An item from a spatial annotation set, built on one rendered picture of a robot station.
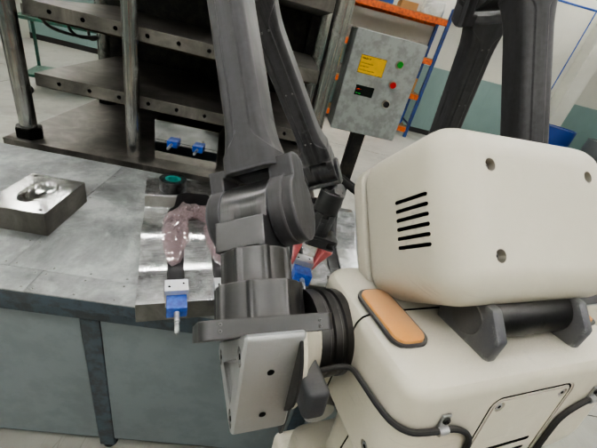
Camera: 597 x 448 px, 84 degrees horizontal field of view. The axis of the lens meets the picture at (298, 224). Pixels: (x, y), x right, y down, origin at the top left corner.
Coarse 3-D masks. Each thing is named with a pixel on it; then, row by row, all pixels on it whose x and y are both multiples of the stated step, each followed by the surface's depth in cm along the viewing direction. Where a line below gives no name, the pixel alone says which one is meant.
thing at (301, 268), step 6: (300, 258) 81; (306, 258) 82; (312, 258) 84; (294, 264) 80; (300, 264) 81; (306, 264) 81; (312, 264) 81; (294, 270) 78; (300, 270) 78; (306, 270) 80; (294, 276) 77; (300, 276) 77; (306, 276) 77; (306, 282) 78
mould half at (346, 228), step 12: (348, 216) 110; (348, 228) 106; (348, 240) 104; (312, 252) 96; (348, 252) 100; (324, 264) 92; (348, 264) 94; (312, 276) 86; (324, 276) 87; (312, 288) 84
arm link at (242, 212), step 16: (224, 192) 37; (240, 192) 35; (256, 192) 34; (224, 208) 35; (240, 208) 34; (256, 208) 34; (224, 224) 33; (240, 224) 33; (256, 224) 32; (224, 240) 33; (240, 240) 32; (256, 240) 32; (272, 240) 33
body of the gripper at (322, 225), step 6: (318, 216) 74; (330, 216) 75; (318, 222) 75; (324, 222) 74; (330, 222) 75; (318, 228) 75; (324, 228) 75; (318, 234) 76; (324, 234) 76; (330, 234) 80; (324, 240) 76; (330, 240) 76; (336, 240) 78
